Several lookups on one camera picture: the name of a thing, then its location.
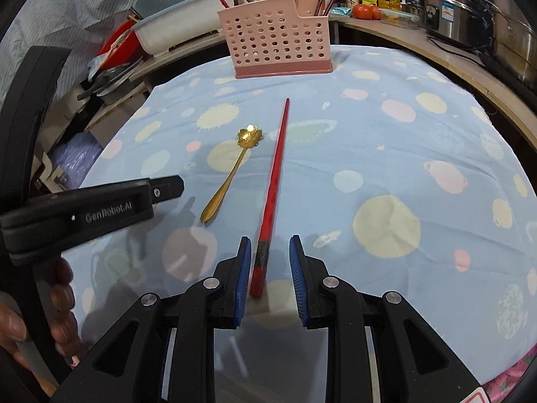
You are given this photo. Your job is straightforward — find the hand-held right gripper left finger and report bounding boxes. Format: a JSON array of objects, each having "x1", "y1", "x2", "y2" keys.
[{"x1": 50, "y1": 237, "x2": 252, "y2": 403}]

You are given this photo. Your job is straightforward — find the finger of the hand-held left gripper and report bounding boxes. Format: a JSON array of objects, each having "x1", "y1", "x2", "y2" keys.
[{"x1": 147, "y1": 175, "x2": 186, "y2": 207}]

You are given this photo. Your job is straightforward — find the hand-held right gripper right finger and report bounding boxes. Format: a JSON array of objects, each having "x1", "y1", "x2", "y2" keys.
[{"x1": 289, "y1": 235, "x2": 483, "y2": 403}]

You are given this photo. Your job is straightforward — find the gold flower spoon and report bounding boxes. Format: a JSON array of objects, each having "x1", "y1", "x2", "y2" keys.
[{"x1": 200, "y1": 125, "x2": 264, "y2": 224}]

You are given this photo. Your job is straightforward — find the pink perforated utensil holder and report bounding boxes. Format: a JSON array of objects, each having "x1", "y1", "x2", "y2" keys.
[{"x1": 217, "y1": 0, "x2": 334, "y2": 80}]

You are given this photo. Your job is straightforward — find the person's left hand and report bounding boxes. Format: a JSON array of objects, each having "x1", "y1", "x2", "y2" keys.
[{"x1": 0, "y1": 258, "x2": 82, "y2": 391}]

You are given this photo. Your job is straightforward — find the blue plastic bag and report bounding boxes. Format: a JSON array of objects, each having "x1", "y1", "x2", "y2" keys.
[{"x1": 50, "y1": 138, "x2": 103, "y2": 189}]

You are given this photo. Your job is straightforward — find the wooden side table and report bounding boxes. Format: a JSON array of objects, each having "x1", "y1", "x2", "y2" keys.
[{"x1": 84, "y1": 29, "x2": 236, "y2": 135}]

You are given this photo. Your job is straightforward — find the black frying pan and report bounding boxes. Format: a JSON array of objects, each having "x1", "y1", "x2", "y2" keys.
[{"x1": 78, "y1": 59, "x2": 145, "y2": 105}]

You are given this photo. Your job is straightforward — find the blue spotted blanket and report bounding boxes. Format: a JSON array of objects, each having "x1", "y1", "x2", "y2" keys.
[{"x1": 63, "y1": 44, "x2": 537, "y2": 403}]

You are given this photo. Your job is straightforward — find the red plastic basin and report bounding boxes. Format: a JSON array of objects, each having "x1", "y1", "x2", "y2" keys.
[{"x1": 98, "y1": 21, "x2": 141, "y2": 58}]

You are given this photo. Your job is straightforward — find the white grey lidded bin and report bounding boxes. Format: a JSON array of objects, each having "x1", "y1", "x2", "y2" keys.
[{"x1": 133, "y1": 0, "x2": 236, "y2": 56}]

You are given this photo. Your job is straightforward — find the grey striped cloth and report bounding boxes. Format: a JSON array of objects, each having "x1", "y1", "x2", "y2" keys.
[{"x1": 0, "y1": 0, "x2": 145, "y2": 105}]

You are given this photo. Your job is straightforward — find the pink floral cloth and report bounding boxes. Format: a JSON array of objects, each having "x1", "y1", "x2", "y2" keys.
[{"x1": 482, "y1": 353, "x2": 530, "y2": 396}]

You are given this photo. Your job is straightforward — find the curved beige counter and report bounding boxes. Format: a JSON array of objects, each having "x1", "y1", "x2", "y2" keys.
[{"x1": 336, "y1": 19, "x2": 537, "y2": 152}]

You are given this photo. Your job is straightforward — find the glass food container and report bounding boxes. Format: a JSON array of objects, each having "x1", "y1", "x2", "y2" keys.
[{"x1": 380, "y1": 7, "x2": 420, "y2": 26}]

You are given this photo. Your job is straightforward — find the black induction cooker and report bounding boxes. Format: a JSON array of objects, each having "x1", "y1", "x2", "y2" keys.
[{"x1": 478, "y1": 52, "x2": 537, "y2": 98}]

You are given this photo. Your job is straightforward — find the steel rice cooker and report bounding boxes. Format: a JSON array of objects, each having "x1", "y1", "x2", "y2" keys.
[{"x1": 422, "y1": 0, "x2": 489, "y2": 49}]

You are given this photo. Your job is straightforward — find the large steel steamer pot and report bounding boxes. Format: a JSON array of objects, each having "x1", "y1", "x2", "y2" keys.
[{"x1": 482, "y1": 0, "x2": 537, "y2": 87}]

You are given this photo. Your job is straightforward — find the black power cable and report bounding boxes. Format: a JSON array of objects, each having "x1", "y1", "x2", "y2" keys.
[{"x1": 426, "y1": 36, "x2": 491, "y2": 56}]

